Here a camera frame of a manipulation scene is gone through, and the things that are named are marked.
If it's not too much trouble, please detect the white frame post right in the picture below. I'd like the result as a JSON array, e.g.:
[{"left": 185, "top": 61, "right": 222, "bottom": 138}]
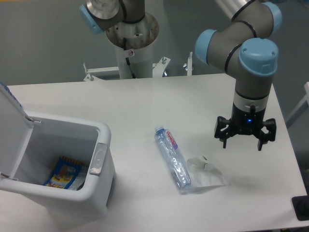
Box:
[{"left": 285, "top": 82, "right": 309, "bottom": 128}]

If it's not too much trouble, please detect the clear crushed plastic bottle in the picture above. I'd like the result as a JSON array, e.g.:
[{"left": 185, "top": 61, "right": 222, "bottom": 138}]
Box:
[{"left": 154, "top": 125, "right": 192, "bottom": 194}]

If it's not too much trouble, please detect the white metal frame bracket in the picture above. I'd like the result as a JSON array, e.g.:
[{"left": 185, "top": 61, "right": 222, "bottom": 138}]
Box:
[{"left": 83, "top": 51, "right": 195, "bottom": 82}]

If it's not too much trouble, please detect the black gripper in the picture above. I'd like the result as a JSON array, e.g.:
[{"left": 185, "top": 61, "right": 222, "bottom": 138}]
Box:
[{"left": 214, "top": 104, "right": 276, "bottom": 151}]

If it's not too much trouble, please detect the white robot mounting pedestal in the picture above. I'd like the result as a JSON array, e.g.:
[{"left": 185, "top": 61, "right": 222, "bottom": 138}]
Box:
[{"left": 106, "top": 13, "right": 159, "bottom": 65}]

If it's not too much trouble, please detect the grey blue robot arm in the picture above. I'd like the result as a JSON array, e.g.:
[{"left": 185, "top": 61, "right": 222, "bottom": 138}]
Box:
[{"left": 79, "top": 0, "right": 282, "bottom": 148}]

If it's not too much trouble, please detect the colourful snack packet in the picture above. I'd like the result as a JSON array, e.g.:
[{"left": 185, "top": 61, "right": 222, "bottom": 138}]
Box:
[{"left": 43, "top": 156, "right": 89, "bottom": 191}]

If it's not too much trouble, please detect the blue labelled water bottle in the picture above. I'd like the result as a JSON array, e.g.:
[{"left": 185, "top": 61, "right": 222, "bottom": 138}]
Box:
[{"left": 0, "top": 82, "right": 23, "bottom": 109}]

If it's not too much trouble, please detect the black device at table edge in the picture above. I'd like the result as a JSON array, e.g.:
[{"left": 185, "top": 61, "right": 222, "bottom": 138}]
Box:
[{"left": 292, "top": 195, "right": 309, "bottom": 221}]

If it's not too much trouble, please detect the black pedestal cable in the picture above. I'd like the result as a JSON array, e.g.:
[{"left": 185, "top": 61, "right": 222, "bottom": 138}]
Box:
[{"left": 123, "top": 37, "right": 136, "bottom": 79}]

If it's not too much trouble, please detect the clear plastic wrapper bag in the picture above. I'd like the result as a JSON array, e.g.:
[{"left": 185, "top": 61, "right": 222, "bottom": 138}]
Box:
[{"left": 186, "top": 156, "right": 228, "bottom": 188}]

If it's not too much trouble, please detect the white plastic trash can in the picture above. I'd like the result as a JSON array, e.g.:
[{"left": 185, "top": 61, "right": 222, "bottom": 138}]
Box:
[{"left": 0, "top": 85, "right": 116, "bottom": 218}]

